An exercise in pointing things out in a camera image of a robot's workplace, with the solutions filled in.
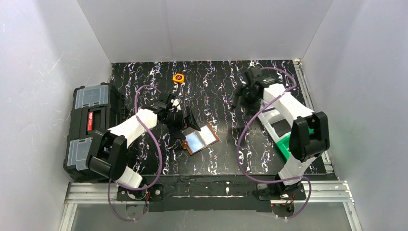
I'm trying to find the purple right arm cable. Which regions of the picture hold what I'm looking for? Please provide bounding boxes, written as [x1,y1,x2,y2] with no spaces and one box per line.
[236,67,312,220]

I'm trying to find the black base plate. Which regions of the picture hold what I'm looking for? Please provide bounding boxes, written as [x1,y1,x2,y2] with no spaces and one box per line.
[115,175,307,212]

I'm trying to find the black toolbox with clear lids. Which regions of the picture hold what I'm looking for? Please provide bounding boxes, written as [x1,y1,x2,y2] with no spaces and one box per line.
[63,83,129,183]

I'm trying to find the green plastic bin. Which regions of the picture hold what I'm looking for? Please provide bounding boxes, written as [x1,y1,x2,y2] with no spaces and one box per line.
[276,126,330,162]

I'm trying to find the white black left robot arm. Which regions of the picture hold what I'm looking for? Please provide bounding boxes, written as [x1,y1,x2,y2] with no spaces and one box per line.
[86,94,201,191]

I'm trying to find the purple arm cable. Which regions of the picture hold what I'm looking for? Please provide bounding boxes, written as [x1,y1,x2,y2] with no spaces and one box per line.
[236,67,312,220]
[107,84,163,222]

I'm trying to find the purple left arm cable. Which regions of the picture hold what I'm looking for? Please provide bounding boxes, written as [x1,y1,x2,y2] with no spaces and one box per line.
[107,84,163,222]

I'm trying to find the orange round cap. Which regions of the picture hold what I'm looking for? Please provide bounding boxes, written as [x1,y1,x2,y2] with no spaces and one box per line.
[172,73,185,84]

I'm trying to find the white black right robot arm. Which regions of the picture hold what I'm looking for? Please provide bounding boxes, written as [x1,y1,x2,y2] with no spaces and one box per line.
[231,67,330,195]

